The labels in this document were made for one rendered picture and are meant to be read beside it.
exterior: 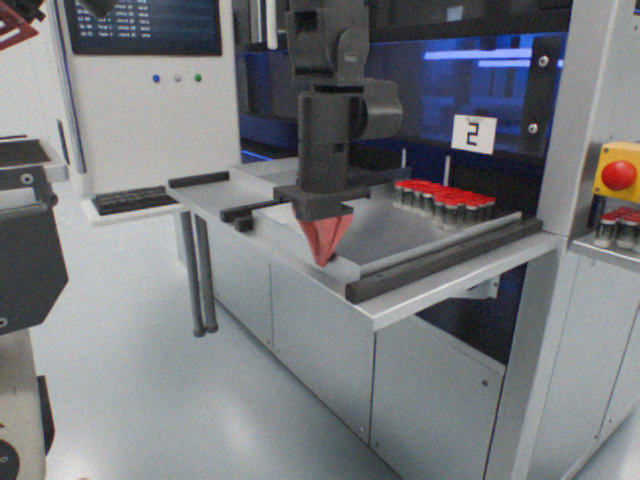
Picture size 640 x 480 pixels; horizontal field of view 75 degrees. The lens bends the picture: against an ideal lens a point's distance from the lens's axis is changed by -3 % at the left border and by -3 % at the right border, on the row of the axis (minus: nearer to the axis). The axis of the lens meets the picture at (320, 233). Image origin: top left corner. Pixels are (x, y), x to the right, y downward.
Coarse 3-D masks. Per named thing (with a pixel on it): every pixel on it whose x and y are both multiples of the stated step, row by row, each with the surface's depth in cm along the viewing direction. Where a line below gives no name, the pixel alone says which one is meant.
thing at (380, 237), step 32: (384, 192) 84; (256, 224) 68; (288, 224) 72; (352, 224) 72; (384, 224) 72; (416, 224) 72; (512, 224) 67; (352, 256) 59; (384, 256) 51; (416, 256) 54
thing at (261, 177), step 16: (272, 160) 107; (288, 160) 109; (240, 176) 96; (256, 176) 90; (272, 176) 105; (288, 176) 105; (352, 176) 90; (368, 176) 92; (384, 176) 95; (400, 176) 98; (256, 192) 92
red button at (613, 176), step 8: (624, 160) 56; (608, 168) 56; (616, 168) 55; (624, 168) 55; (632, 168) 55; (608, 176) 56; (616, 176) 55; (624, 176) 55; (632, 176) 55; (608, 184) 57; (616, 184) 56; (624, 184) 55
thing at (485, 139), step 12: (456, 120) 78; (468, 120) 76; (480, 120) 74; (492, 120) 72; (456, 132) 78; (480, 132) 74; (492, 132) 72; (456, 144) 79; (480, 144) 75; (492, 144) 73
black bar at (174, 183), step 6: (204, 174) 99; (210, 174) 99; (216, 174) 100; (222, 174) 101; (228, 174) 101; (168, 180) 95; (174, 180) 94; (180, 180) 95; (186, 180) 96; (192, 180) 97; (198, 180) 97; (204, 180) 98; (210, 180) 99; (216, 180) 100; (222, 180) 101; (174, 186) 95; (180, 186) 95
